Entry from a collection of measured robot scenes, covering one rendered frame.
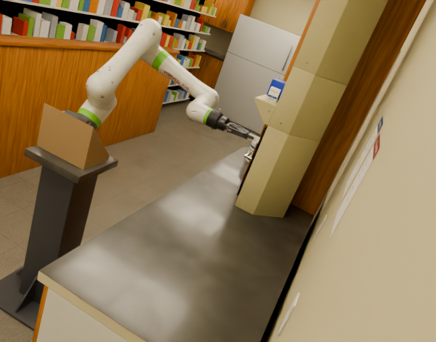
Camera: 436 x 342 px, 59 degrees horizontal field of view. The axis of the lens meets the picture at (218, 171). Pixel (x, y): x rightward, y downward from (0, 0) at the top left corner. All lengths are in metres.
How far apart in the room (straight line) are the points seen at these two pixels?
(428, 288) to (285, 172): 1.74
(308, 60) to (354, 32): 0.23
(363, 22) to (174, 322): 1.46
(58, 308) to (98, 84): 0.99
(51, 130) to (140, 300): 1.02
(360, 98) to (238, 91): 5.04
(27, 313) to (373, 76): 2.25
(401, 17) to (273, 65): 4.85
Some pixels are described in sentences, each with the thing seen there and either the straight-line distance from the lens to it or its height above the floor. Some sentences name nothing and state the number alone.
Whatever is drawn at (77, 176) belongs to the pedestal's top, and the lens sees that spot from 1.90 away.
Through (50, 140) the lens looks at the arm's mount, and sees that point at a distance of 2.04.
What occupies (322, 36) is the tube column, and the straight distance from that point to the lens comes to 1.85.
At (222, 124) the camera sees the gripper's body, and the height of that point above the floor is 1.31.
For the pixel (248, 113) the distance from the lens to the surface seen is 7.09.
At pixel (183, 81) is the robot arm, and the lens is 2.16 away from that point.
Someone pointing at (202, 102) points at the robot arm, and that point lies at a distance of 2.07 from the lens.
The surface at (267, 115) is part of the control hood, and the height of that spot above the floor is 1.45.
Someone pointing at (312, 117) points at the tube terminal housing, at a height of 1.52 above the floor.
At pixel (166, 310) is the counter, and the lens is 1.33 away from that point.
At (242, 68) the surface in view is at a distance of 7.08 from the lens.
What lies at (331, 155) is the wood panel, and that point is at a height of 1.31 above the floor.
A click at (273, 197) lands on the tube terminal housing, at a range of 2.05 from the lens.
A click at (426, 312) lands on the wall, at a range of 0.28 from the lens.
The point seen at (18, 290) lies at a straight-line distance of 2.63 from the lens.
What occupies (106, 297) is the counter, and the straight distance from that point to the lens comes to 1.31.
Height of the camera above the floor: 1.85
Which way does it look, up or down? 22 degrees down
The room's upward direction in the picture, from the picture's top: 21 degrees clockwise
